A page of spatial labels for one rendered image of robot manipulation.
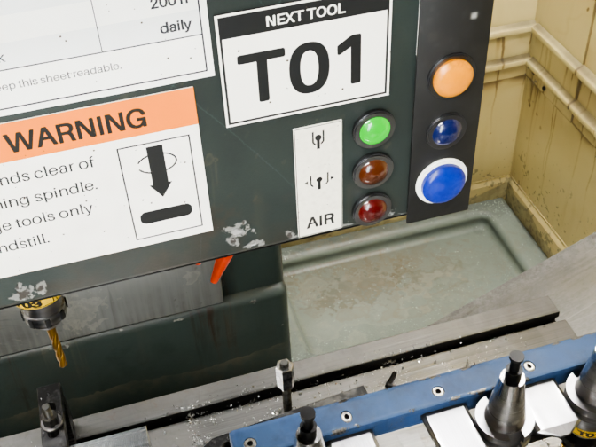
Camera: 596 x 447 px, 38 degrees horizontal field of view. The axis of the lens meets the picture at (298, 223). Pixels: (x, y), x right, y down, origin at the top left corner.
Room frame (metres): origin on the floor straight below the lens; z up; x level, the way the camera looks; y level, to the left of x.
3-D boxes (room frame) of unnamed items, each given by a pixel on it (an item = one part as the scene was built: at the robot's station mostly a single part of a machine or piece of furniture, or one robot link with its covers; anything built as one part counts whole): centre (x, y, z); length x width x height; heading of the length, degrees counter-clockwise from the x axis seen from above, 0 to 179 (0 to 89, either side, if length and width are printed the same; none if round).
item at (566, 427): (0.56, -0.27, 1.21); 0.07 x 0.05 x 0.01; 15
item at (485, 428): (0.55, -0.21, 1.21); 0.06 x 0.06 x 0.03
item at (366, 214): (0.42, -0.05, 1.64); 0.02 x 0.01 x 0.02; 105
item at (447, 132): (0.43, -0.10, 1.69); 0.02 x 0.01 x 0.02; 105
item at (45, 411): (0.73, 0.36, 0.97); 0.13 x 0.03 x 0.15; 15
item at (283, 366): (0.79, 0.03, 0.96); 0.03 x 0.03 x 0.13
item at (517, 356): (0.55, -0.21, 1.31); 0.02 x 0.02 x 0.03
